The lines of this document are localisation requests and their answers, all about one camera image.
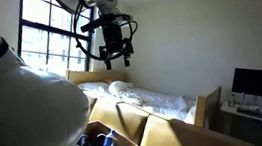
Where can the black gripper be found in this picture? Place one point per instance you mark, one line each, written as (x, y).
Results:
(113, 40)

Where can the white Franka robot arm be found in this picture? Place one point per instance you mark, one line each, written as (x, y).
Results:
(16, 102)

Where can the open cardboard box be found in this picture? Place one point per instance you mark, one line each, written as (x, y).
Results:
(122, 142)

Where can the large cardboard box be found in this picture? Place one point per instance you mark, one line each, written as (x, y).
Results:
(175, 145)

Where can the white pillow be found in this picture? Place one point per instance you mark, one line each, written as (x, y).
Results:
(117, 87)

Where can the clear water bottle blue label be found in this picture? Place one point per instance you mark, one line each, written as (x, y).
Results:
(108, 145)

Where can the black framed window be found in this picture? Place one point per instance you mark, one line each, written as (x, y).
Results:
(38, 11)

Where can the small bottle on desk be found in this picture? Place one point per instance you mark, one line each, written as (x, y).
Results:
(232, 100)

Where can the black keyboard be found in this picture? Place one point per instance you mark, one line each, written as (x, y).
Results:
(253, 112)

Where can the black computer monitor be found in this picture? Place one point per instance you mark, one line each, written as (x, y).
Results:
(261, 82)

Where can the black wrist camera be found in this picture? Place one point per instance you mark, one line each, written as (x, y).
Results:
(91, 27)

